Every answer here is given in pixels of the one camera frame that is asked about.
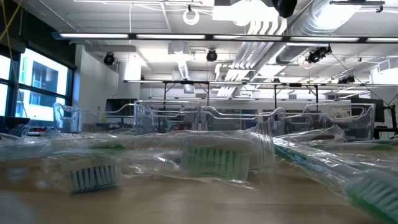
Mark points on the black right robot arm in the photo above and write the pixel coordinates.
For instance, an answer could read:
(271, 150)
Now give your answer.
(284, 7)

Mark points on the clear plastic bin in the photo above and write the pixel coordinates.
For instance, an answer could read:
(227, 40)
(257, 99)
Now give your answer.
(93, 121)
(166, 118)
(236, 123)
(342, 121)

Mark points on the black ceiling spotlight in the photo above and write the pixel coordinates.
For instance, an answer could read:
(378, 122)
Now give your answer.
(212, 56)
(109, 59)
(317, 55)
(346, 80)

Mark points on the black monitor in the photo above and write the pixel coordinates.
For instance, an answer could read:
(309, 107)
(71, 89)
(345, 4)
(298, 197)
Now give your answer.
(121, 107)
(377, 109)

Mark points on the blue wrapped toothbrush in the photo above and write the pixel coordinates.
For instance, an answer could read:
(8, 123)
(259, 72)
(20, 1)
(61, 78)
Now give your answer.
(93, 179)

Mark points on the purple wrapped toothbrush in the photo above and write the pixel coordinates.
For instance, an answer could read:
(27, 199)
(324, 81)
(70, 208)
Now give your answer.
(323, 137)

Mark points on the long ceiling light bar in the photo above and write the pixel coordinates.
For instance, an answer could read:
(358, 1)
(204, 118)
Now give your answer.
(93, 35)

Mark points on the large glass window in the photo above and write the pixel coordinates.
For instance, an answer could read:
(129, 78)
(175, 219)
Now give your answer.
(43, 77)

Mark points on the black metal rig frame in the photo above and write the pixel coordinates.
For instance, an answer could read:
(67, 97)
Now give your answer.
(207, 90)

